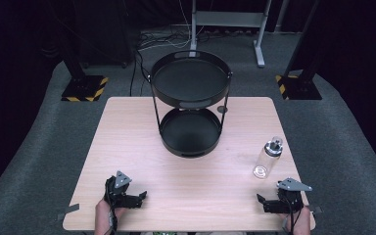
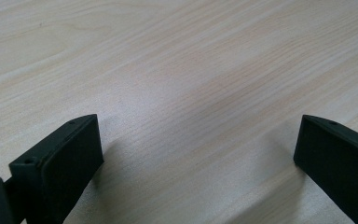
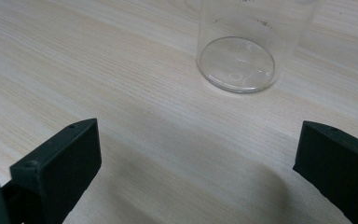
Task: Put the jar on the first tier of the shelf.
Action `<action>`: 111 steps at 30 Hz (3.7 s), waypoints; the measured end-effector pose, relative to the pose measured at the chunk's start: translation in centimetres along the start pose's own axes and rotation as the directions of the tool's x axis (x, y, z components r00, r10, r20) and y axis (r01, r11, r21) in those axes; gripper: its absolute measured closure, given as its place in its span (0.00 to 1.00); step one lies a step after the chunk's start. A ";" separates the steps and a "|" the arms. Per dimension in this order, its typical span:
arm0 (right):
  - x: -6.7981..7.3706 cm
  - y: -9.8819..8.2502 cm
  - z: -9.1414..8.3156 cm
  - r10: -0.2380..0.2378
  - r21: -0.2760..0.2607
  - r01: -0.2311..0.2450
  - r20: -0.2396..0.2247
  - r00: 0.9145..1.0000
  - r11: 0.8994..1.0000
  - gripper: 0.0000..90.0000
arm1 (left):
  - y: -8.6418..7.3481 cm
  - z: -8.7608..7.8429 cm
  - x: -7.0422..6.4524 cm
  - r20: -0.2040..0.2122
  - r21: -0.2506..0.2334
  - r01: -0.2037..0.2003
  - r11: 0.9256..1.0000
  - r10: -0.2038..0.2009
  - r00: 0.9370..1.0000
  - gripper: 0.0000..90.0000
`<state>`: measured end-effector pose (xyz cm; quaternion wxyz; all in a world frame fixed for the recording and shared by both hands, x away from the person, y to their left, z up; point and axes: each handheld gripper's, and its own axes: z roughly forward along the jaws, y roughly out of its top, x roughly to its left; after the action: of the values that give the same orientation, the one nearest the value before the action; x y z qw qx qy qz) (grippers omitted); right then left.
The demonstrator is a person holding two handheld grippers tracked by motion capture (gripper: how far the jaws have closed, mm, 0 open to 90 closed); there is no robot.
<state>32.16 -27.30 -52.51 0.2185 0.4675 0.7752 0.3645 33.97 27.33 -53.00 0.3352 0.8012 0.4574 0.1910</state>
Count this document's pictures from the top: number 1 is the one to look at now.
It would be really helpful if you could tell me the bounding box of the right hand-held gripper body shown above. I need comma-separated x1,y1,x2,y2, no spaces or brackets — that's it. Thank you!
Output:
275,177,313,213

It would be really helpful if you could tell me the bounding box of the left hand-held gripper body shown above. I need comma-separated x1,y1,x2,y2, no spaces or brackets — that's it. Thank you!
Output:
103,170,138,210

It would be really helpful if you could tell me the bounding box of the clear bottle with grey cap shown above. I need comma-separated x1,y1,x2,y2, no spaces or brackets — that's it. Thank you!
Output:
253,136,284,180

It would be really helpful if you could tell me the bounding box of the black two-tier round rack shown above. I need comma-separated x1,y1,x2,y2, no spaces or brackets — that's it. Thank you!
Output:
148,49,234,160

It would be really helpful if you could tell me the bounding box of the person's left hand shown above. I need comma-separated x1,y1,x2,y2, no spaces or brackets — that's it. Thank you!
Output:
95,199,126,226

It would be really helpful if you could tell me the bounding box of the person's right hand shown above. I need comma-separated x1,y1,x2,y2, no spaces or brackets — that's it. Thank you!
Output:
282,206,311,235

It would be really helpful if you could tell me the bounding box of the black stand with striped base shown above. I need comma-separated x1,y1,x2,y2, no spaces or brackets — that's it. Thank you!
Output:
48,0,110,103
275,0,323,101

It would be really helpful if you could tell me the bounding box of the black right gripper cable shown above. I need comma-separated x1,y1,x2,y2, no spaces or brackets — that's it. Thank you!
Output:
282,195,298,235

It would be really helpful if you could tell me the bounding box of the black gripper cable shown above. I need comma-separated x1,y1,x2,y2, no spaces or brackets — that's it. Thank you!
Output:
103,177,118,235
282,195,298,235

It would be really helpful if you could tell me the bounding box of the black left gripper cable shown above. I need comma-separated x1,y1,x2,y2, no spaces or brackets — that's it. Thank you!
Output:
103,177,118,235

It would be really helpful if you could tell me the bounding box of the black floor cable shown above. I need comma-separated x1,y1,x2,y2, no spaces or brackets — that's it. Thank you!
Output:
128,30,210,98

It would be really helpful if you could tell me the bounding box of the white floor cable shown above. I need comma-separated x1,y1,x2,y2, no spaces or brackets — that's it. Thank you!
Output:
138,0,207,52

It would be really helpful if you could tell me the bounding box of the white metal stand frame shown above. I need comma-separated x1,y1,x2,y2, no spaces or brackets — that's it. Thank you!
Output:
188,0,274,69

